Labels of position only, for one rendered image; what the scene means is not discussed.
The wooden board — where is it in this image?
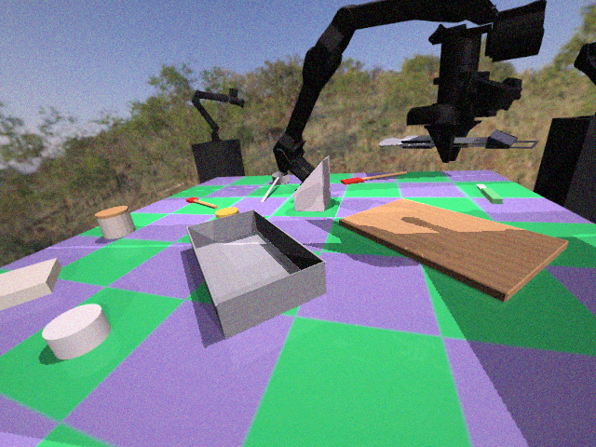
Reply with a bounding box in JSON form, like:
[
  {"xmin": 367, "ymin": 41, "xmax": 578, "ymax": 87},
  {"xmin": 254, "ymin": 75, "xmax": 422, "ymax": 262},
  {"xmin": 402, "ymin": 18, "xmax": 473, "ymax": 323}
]
[{"xmin": 339, "ymin": 198, "xmax": 569, "ymax": 303}]

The orange flat round disc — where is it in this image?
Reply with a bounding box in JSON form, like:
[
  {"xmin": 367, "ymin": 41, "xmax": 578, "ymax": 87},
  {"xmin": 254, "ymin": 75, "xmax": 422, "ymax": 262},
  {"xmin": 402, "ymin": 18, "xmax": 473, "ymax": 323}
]
[{"xmin": 215, "ymin": 208, "xmax": 239, "ymax": 219}]

